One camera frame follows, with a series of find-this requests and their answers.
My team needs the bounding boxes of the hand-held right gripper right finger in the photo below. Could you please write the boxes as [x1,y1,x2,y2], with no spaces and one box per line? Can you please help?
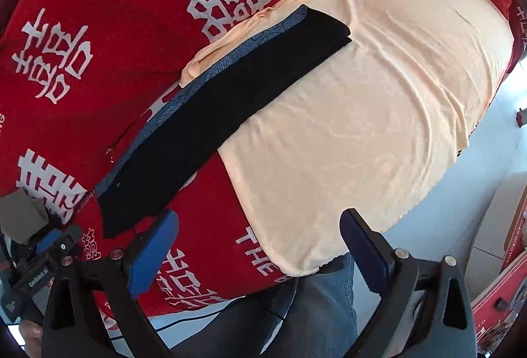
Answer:
[340,208,475,358]

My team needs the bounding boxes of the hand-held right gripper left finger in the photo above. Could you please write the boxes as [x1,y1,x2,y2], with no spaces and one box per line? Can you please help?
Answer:
[41,210,180,358]

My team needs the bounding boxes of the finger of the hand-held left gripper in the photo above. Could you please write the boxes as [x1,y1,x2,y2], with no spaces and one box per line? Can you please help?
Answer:
[25,224,84,273]
[35,229,63,256]

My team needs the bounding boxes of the black pants with blue band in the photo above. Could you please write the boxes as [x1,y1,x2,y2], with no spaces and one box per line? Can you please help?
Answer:
[96,4,353,240]

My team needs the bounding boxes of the grey cloth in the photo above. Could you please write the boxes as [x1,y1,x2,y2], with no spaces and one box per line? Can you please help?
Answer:
[0,191,51,238]

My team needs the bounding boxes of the person's jeans leg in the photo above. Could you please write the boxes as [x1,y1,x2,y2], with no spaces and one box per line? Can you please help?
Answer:
[173,253,360,358]

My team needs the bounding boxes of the peach cloth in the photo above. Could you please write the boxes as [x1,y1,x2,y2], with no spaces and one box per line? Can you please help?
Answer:
[180,0,516,277]

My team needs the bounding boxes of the red printed box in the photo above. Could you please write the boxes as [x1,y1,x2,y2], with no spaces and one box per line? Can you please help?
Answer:
[470,258,527,358]

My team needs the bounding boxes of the wooden board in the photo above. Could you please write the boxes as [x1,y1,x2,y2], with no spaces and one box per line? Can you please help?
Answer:
[501,189,527,262]

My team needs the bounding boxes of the red printed blanket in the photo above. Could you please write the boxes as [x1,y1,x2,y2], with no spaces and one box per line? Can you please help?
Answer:
[0,0,438,321]

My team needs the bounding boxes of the black cable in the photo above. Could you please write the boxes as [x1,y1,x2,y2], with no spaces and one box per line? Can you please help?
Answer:
[106,292,291,344]

